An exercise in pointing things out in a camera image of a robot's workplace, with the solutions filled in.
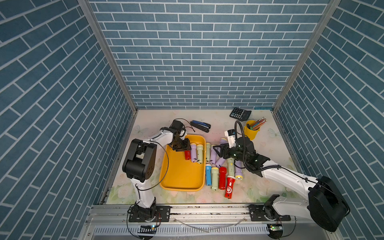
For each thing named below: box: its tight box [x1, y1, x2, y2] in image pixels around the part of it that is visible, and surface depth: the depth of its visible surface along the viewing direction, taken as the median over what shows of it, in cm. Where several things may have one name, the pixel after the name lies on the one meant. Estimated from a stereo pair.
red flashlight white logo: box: [225, 175, 236, 200], surface depth 82 cm
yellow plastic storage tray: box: [159, 143, 204, 190], surface depth 91 cm
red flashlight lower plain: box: [218, 166, 227, 190], surface depth 86 cm
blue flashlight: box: [206, 164, 212, 186], surface depth 85 cm
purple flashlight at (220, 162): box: [215, 157, 226, 168], surface depth 91 cm
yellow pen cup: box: [244, 120, 260, 141], surface depth 98 cm
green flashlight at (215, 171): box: [211, 167, 219, 191], surface depth 84 cm
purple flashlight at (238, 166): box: [234, 160, 244, 181], surface depth 86 cm
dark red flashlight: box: [184, 150, 191, 160], surface depth 93 cm
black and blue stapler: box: [190, 120, 211, 133], surface depth 111 cm
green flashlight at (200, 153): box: [197, 144, 204, 164], surface depth 93 cm
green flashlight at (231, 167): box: [227, 157, 235, 177], surface depth 87 cm
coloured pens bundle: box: [247, 116, 267, 131], surface depth 97 cm
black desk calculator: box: [229, 107, 252, 122], surface depth 118 cm
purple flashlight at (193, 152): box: [190, 143, 197, 163], surface depth 94 cm
